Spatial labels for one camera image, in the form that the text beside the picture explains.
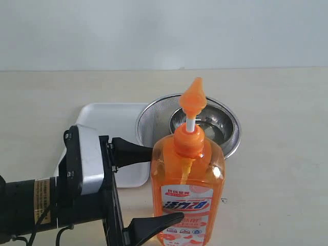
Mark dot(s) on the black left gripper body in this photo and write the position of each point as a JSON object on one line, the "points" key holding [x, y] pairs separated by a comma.
{"points": [[112, 218]]}

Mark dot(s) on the white rectangular tray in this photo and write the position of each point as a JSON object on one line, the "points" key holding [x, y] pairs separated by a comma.
{"points": [[118, 120]]}

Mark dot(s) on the steel mesh strainer basket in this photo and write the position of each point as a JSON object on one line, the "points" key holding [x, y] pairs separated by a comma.
{"points": [[164, 115]]}

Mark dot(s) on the small stainless steel bowl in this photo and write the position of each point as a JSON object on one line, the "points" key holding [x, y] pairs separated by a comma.
{"points": [[218, 126]]}

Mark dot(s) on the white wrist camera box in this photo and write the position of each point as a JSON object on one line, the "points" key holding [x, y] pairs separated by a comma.
{"points": [[91, 160]]}

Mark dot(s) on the orange pump soap bottle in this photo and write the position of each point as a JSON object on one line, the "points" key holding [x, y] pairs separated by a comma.
{"points": [[188, 175]]}

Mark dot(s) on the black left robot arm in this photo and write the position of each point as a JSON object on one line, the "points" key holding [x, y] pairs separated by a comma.
{"points": [[32, 206]]}

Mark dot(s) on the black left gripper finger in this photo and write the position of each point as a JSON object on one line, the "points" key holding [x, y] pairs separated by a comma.
{"points": [[140, 230], [125, 153]]}

